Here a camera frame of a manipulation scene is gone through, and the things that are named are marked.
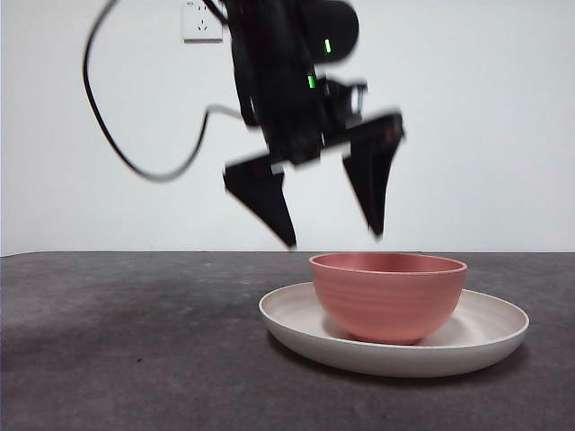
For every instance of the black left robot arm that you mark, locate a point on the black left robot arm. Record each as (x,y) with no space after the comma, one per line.
(278,58)

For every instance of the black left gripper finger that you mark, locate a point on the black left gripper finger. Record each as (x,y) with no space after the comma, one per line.
(370,179)
(269,202)

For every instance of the white round plate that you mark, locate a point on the white round plate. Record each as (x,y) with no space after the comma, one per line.
(489,328)

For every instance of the white wall socket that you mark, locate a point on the white wall socket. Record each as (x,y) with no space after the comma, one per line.
(200,24)

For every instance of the red ribbed bowl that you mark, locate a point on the red ribbed bowl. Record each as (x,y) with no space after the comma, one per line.
(388,301)

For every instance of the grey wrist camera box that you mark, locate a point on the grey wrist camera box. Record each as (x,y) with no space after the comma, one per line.
(343,101)

